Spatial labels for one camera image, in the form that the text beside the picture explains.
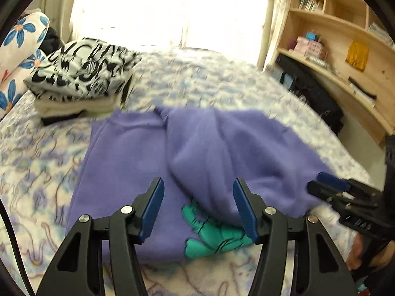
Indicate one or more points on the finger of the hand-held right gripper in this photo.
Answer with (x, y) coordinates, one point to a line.
(321, 189)
(331, 179)

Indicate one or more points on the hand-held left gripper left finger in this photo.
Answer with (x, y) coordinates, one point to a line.
(152, 209)

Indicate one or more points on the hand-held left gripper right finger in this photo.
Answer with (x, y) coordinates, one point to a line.
(245, 212)

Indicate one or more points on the purple hoodie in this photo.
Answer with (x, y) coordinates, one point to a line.
(129, 160)

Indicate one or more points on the person's right hand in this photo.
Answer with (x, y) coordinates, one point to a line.
(356, 251)

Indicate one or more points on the black bag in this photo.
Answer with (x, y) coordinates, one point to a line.
(314, 98)

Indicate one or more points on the yellow pouch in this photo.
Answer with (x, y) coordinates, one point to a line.
(357, 55)

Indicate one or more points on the cream folded cloth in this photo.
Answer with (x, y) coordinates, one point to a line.
(77, 106)

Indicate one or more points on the stack of pink boxes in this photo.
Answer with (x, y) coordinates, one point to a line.
(308, 47)

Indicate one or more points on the wooden bookshelf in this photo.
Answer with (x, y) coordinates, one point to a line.
(339, 27)

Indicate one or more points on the row of books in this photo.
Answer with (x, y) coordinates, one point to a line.
(381, 32)
(308, 3)

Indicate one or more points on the black and white patterned cloth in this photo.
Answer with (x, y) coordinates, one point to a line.
(83, 67)

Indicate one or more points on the floral sheer curtain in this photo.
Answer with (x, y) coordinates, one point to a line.
(274, 21)

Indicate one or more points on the dark cloth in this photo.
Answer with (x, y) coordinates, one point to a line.
(52, 38)

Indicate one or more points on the blue flower print pillow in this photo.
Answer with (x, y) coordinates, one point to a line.
(18, 37)

